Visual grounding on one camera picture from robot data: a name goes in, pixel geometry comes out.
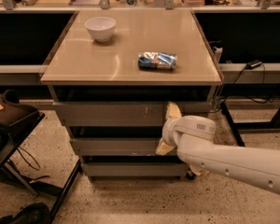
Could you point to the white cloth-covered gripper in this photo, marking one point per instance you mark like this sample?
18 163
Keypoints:
169 132

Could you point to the grey top drawer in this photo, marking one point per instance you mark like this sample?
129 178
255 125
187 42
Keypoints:
111 114

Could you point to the grey drawer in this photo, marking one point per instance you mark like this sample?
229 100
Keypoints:
114 146
134 170
111 114

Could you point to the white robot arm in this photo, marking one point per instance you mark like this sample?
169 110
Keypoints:
192 137

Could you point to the grey middle drawer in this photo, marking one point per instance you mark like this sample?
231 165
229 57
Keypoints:
114 146

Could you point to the grey drawer cabinet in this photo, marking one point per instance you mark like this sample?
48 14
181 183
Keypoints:
85 70

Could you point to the grey bottom drawer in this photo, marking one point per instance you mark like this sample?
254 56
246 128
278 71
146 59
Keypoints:
134 170

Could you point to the crumpled beige cloth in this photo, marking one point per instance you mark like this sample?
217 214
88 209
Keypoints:
198 171

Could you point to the blue foil snack bag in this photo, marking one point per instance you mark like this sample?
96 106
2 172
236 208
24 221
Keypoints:
157 60

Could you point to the black power adapter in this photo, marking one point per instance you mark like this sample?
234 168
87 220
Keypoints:
252 65

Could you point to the white ceramic bowl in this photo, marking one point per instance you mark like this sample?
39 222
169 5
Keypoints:
101 28

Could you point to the black leather shoe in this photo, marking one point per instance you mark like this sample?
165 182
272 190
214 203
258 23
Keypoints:
36 213

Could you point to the black rolling cart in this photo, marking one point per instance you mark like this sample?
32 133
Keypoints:
17 121

